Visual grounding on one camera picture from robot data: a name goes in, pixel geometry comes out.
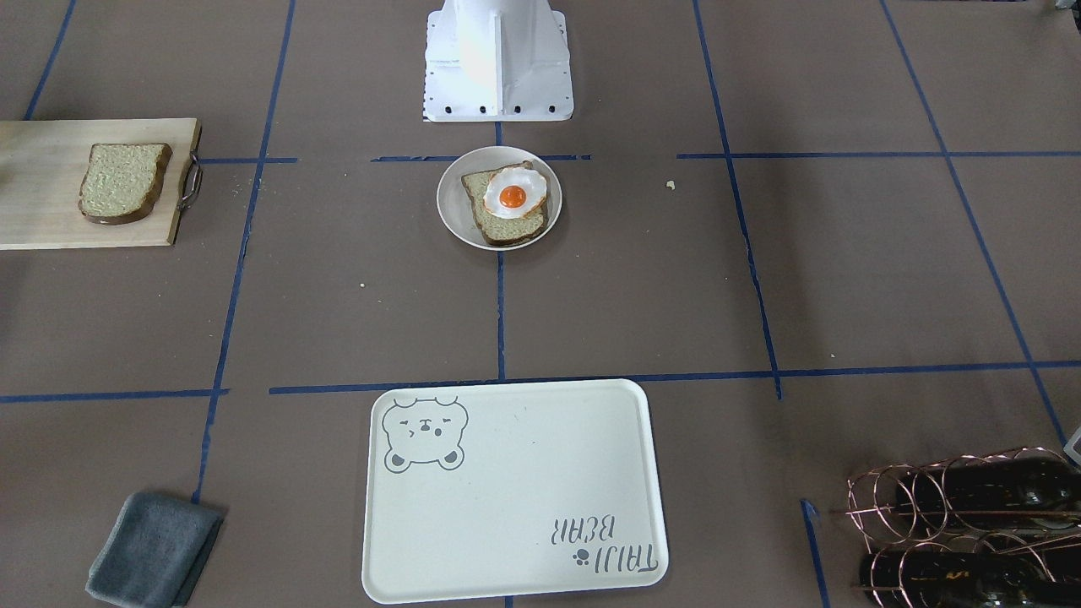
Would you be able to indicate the wooden cutting board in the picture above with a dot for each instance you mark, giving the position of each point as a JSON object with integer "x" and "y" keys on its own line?
{"x": 43, "y": 164}

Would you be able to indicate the dark wine bottle lower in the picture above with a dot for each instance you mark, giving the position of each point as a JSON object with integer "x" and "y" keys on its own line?
{"x": 929, "y": 576}

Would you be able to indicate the dark wine bottle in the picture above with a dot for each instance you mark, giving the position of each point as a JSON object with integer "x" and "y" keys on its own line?
{"x": 929, "y": 576}
{"x": 1022, "y": 494}

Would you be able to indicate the bread slice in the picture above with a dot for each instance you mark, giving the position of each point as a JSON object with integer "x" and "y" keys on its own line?
{"x": 500, "y": 231}
{"x": 122, "y": 182}

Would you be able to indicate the white round plate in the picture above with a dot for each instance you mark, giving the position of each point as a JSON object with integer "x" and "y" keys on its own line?
{"x": 455, "y": 207}

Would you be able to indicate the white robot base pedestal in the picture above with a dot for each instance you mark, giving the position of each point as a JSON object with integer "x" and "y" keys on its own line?
{"x": 497, "y": 61}

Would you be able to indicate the grey folded cloth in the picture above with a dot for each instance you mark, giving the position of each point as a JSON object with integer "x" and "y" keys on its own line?
{"x": 156, "y": 552}

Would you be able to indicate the dark wine bottle upper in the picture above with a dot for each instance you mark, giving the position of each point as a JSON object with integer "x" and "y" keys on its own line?
{"x": 1022, "y": 494}

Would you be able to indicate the fried egg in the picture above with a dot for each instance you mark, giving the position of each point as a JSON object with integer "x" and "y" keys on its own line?
{"x": 515, "y": 193}

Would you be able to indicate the copper wire bottle rack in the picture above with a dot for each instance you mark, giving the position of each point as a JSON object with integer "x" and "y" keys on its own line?
{"x": 871, "y": 509}

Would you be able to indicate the metal cutting board handle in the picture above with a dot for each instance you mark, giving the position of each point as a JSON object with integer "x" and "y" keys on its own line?
{"x": 192, "y": 182}

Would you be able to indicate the cream bear tray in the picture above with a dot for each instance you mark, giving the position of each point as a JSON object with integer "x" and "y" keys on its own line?
{"x": 512, "y": 489}

